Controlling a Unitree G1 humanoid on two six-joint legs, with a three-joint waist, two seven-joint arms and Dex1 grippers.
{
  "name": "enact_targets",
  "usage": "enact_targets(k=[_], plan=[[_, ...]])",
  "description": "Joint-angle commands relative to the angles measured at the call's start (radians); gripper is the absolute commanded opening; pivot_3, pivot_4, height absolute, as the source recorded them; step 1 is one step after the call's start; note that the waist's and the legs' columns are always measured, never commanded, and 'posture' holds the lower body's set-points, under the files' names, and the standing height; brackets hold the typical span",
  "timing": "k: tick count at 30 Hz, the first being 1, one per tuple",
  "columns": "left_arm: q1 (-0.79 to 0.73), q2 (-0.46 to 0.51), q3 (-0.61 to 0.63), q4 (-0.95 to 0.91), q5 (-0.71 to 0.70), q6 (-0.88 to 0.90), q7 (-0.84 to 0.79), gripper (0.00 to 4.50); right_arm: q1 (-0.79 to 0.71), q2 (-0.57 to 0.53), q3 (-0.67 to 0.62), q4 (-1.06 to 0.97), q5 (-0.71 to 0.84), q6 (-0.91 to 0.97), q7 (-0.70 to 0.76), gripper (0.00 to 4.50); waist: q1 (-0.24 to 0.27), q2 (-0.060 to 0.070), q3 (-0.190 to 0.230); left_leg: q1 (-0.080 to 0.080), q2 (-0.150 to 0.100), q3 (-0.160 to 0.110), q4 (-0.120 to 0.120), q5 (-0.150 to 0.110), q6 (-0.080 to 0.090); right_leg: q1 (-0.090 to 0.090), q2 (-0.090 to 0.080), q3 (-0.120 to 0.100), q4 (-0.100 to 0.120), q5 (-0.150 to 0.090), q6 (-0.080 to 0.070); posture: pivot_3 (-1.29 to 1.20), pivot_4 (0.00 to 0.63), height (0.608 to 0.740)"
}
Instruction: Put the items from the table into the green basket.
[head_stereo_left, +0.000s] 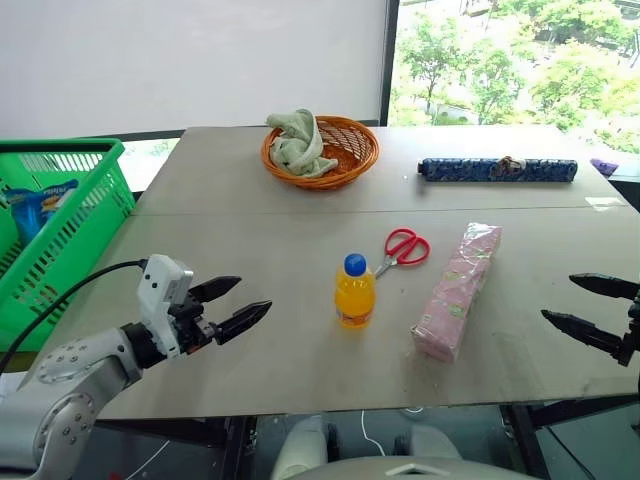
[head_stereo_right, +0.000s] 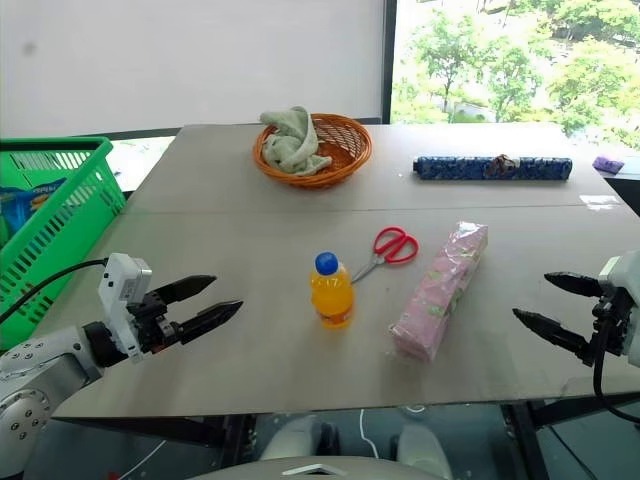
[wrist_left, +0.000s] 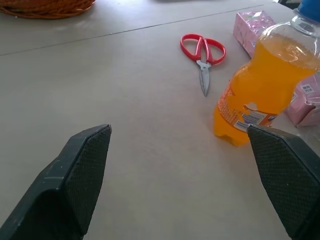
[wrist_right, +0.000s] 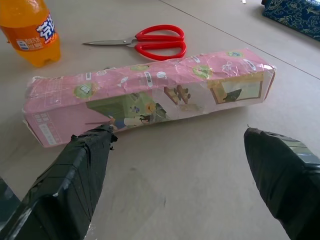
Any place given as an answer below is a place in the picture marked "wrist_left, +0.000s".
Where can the orange woven basket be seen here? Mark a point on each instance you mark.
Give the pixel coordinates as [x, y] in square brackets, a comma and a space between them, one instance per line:
[45, 7]

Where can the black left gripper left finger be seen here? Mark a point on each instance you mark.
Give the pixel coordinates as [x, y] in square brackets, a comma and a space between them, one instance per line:
[65, 180]

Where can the orange soda plastic bottle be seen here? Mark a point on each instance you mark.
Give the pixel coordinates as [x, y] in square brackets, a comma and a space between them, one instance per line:
[265, 82]

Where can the pink tissue pack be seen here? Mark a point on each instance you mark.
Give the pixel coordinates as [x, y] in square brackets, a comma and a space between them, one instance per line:
[303, 102]
[251, 27]

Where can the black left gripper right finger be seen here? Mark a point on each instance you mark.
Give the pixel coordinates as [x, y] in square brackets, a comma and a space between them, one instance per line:
[282, 175]

